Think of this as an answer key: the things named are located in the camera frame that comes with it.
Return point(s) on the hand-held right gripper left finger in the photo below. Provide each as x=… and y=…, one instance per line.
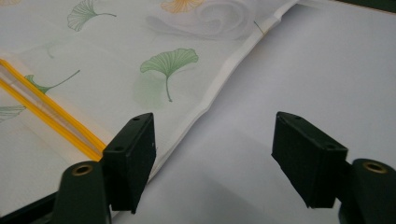
x=130, y=161

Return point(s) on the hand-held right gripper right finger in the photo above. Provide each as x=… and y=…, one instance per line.
x=308, y=161

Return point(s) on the white leaf-print cloth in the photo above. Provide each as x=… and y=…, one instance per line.
x=124, y=71

